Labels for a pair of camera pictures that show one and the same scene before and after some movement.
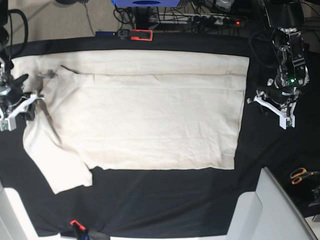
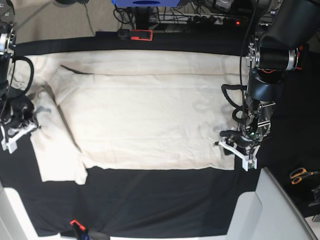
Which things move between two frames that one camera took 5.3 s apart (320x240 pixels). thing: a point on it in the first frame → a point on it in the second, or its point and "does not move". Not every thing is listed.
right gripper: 281,101 → 247,145
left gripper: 14,104 → 10,131
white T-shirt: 114,110 does not move
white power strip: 168,18 does not move
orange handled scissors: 297,175 does not move
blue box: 143,3 does not move
